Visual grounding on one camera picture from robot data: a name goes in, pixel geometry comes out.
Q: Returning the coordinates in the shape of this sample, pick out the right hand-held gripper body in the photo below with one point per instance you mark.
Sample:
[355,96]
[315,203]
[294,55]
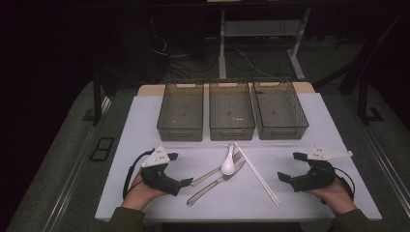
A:
[317,177]

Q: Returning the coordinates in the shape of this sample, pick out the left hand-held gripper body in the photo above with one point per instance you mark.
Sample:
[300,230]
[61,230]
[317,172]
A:
[158,179]

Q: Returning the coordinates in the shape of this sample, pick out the metal fork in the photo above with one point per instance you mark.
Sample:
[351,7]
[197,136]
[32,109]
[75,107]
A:
[206,175]

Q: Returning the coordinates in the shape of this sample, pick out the metal table knife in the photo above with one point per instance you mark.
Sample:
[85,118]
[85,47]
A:
[209,187]

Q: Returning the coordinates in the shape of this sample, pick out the smoky transparent plastic bin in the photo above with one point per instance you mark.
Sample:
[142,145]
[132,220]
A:
[231,111]
[278,111]
[180,112]

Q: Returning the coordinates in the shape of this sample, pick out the white ceramic spoon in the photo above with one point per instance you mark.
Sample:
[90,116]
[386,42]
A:
[228,167]

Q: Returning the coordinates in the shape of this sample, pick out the person's left hand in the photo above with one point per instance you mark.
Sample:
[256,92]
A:
[138,195]

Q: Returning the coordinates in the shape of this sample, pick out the person's right hand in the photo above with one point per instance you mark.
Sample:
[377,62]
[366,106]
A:
[336,196]

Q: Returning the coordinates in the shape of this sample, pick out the black metal stand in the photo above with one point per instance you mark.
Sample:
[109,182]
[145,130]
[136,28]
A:
[96,103]
[363,103]

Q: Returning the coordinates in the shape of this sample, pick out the black slanted stand bar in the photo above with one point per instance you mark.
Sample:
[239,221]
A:
[364,58]

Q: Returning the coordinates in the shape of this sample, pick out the black rectangular floor frame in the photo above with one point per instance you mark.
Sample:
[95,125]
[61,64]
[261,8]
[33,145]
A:
[96,154]

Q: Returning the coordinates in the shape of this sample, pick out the white metal desk frame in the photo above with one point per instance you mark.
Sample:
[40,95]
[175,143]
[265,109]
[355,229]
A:
[222,48]

